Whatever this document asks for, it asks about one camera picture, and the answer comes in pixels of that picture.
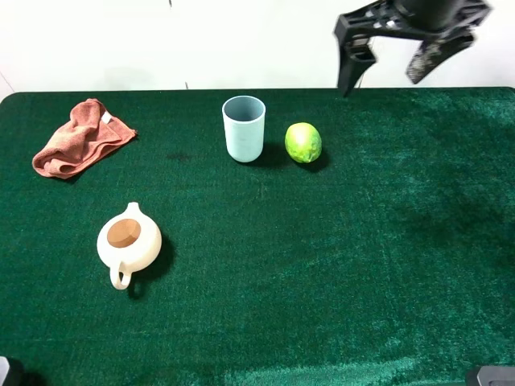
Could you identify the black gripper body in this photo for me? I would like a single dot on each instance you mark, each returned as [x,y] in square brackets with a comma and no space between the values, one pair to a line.
[417,20]

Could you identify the green lime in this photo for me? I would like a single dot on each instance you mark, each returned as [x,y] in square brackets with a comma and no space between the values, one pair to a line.
[303,142]

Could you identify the light blue plastic cup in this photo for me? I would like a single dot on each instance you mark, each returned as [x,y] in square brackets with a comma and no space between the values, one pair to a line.
[244,124]

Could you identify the cream teapot with wooden lid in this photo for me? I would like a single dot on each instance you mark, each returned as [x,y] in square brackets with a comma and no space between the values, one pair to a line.
[128,243]

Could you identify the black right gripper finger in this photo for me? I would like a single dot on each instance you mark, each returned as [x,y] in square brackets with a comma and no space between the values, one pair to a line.
[431,54]

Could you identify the crumpled orange cloth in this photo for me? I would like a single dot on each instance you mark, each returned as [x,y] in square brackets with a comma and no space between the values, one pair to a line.
[91,134]

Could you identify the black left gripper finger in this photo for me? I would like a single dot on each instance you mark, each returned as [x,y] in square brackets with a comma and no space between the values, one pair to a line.
[356,57]

